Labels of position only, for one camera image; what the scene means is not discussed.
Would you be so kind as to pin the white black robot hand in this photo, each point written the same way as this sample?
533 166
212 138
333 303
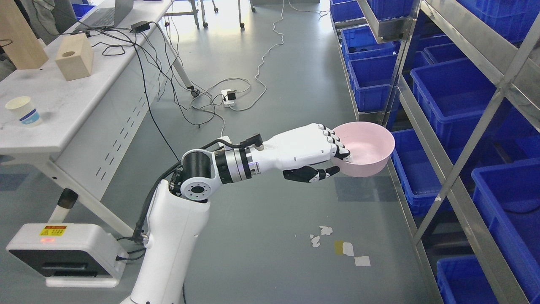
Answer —
294 152

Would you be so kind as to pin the pink ikea bowl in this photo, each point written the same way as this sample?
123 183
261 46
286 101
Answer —
370 145

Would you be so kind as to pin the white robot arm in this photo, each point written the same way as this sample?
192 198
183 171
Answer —
177 210

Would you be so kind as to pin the white power strip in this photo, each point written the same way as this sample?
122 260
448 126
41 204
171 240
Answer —
228 97

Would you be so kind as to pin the stainless steel rack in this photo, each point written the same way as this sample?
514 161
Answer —
466 73

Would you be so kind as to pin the white desk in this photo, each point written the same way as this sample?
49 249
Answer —
88 124

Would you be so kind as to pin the laptop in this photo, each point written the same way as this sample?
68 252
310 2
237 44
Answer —
104 18

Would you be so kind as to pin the wooden block with hole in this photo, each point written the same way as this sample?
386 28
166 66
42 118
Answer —
75 57

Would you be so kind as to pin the white base unit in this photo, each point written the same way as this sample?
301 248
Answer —
72 255

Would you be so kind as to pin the paper cup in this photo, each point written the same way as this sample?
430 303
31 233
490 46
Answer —
25 111

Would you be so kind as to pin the tall wooden block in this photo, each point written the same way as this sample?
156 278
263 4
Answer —
25 50

